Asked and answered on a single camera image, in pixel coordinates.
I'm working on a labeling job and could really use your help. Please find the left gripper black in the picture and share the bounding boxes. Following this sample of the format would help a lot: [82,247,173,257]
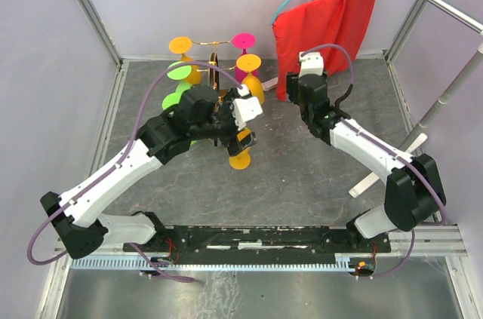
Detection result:
[190,88,257,155]

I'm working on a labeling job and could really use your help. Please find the orange wine glass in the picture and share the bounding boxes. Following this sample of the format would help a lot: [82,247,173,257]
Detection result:
[229,127,251,170]
[168,36,202,84]
[236,54,265,104]

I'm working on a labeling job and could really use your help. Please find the orange wine glass front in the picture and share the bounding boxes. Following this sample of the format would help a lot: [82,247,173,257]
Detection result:
[236,54,265,104]

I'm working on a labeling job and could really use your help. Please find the gold wine glass rack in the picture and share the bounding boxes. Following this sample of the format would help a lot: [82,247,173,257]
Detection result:
[183,50,238,149]

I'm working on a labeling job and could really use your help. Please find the magenta wine glass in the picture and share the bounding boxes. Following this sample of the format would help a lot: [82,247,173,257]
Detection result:
[232,32,256,82]

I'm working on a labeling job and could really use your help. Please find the green wine glass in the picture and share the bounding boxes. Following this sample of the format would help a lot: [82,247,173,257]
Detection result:
[167,61,192,94]
[162,91,198,146]

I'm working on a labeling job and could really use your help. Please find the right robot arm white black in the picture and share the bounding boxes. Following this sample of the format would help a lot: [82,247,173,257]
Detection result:
[286,73,446,252]

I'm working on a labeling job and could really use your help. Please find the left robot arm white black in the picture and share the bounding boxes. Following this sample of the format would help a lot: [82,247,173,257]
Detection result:
[41,85,263,259]

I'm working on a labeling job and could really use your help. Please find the red cloth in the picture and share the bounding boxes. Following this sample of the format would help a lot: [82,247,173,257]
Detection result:
[272,0,376,101]

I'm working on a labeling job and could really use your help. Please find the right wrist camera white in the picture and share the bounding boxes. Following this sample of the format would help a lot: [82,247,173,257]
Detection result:
[298,51,325,78]

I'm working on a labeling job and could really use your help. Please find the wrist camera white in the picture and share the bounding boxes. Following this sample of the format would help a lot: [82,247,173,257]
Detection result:
[232,84,263,130]
[298,51,325,78]

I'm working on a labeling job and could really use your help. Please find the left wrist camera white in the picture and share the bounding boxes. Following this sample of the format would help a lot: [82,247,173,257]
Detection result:
[232,84,263,130]

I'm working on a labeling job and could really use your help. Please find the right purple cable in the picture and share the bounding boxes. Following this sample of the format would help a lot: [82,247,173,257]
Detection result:
[301,43,450,279]

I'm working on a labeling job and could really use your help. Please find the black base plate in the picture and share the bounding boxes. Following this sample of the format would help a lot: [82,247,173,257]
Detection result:
[139,225,391,262]

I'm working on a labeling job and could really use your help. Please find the metal clothes rail stand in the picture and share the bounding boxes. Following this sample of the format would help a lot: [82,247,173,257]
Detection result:
[347,0,483,198]

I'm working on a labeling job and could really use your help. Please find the white cable duct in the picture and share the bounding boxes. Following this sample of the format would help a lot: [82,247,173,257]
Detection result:
[71,250,368,273]

